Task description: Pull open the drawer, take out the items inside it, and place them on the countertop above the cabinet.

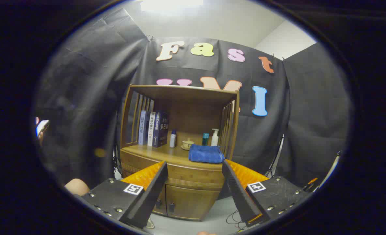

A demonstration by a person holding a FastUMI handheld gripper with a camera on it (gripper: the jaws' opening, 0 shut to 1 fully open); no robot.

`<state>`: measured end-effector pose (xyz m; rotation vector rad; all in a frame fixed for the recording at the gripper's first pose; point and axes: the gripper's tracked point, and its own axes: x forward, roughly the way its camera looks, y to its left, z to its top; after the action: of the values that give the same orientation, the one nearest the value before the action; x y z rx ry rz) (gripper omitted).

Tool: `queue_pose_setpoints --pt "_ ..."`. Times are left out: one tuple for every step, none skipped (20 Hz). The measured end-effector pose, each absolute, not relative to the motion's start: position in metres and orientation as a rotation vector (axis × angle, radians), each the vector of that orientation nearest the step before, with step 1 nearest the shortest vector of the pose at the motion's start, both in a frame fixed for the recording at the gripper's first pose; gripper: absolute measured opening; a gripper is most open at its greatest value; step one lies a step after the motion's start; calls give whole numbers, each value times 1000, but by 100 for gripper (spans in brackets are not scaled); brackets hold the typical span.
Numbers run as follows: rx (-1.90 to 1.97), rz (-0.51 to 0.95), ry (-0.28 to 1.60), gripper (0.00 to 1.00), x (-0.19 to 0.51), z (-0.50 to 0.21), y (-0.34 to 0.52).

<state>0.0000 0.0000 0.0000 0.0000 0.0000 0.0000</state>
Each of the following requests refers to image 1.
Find wooden cabinet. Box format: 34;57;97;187
119;84;240;222

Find wooden countertop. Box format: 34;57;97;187
121;144;228;170

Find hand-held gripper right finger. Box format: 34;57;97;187
221;159;309;228

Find black tool with orange tip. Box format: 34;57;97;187
302;177;318;192

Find wooden drawer with black knob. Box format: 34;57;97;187
120;150;226;191

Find light stand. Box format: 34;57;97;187
265;135;285;178

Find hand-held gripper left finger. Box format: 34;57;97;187
80;161;169;229

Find black floor cables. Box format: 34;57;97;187
226;210;247;229

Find light blue book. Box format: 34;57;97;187
138;110;148;146

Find wooden cabinet door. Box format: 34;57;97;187
166;184;221;222
152;184;167;216

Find white book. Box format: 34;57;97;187
147;112;156;147

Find blue folded towel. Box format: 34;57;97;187
189;144;225;164

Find white smartphone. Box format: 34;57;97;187
35;117;50;146

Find dark blue book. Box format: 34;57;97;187
152;111;169;148

